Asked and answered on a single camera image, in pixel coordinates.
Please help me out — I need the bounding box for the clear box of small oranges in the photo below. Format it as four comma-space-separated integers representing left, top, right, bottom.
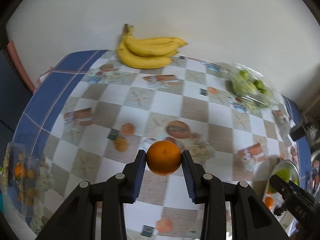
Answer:
2, 141, 37, 221

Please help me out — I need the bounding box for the clear bag of green fruits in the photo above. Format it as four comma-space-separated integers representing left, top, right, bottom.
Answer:
229, 63, 279, 108

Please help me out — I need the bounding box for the small brownish kumquat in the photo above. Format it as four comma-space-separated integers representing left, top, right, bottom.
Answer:
114, 137, 128, 152

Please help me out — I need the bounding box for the large green mango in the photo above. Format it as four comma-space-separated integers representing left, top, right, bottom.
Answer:
268, 168, 290, 194

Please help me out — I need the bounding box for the checkered printed tablecloth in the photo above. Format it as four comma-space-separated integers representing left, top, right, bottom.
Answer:
4, 50, 312, 238

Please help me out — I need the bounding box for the yellow banana bunch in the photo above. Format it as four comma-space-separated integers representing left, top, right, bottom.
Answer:
117, 24, 188, 69

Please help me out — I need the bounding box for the red chair edge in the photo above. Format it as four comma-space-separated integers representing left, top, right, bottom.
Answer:
7, 41, 35, 94

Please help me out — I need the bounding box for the round steel tray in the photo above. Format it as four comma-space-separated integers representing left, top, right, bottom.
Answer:
263, 160, 300, 235

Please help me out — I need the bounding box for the orange mandarin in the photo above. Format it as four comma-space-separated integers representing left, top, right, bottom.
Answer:
146, 140, 181, 176
264, 196, 274, 210

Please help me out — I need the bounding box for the black power adapter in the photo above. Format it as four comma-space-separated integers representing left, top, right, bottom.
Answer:
289, 124, 306, 141

